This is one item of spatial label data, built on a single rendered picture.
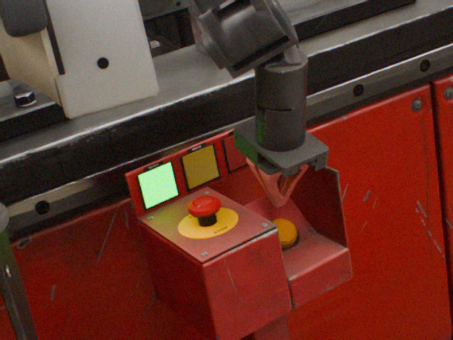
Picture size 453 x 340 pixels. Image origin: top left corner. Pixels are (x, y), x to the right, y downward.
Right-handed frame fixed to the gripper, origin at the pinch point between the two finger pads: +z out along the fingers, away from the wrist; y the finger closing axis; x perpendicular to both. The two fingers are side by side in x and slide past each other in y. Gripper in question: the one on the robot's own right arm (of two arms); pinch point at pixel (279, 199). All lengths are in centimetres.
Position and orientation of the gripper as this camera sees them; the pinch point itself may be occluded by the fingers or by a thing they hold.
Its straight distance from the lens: 108.8
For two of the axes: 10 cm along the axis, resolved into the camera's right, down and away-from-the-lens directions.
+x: -8.3, 3.6, -4.4
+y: -5.6, -4.9, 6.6
